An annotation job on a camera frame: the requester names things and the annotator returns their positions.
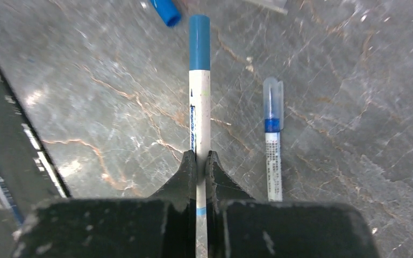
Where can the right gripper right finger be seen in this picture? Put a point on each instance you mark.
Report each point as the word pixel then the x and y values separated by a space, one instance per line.
pixel 240 226

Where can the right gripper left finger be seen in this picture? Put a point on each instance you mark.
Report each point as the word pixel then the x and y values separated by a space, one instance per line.
pixel 161 225

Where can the light blue cap marker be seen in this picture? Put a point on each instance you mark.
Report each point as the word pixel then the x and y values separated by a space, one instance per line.
pixel 200 114

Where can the blue marker cap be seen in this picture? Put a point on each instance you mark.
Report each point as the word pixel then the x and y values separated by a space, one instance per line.
pixel 167 11

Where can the clear cap blue pen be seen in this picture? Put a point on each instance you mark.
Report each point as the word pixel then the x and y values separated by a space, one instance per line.
pixel 273 97

